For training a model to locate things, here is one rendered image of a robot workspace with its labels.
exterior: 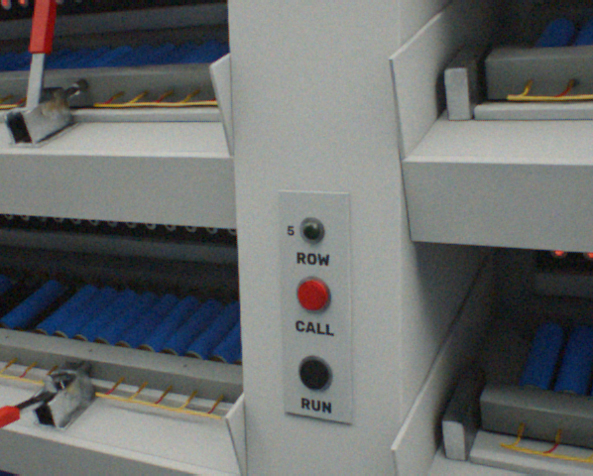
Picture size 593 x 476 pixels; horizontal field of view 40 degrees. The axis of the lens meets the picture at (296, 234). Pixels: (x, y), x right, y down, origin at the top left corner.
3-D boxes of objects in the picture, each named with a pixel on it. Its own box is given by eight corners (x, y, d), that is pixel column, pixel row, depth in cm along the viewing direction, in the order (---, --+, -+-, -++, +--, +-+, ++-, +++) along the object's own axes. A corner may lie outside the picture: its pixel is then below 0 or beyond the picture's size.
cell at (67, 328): (123, 305, 67) (72, 352, 62) (105, 303, 68) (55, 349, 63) (117, 287, 66) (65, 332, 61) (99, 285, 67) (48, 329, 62)
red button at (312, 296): (324, 312, 42) (323, 283, 41) (296, 309, 42) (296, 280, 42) (332, 307, 42) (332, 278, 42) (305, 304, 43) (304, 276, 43)
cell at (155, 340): (205, 315, 63) (159, 366, 58) (185, 313, 64) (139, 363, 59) (200, 297, 63) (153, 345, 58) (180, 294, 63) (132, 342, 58)
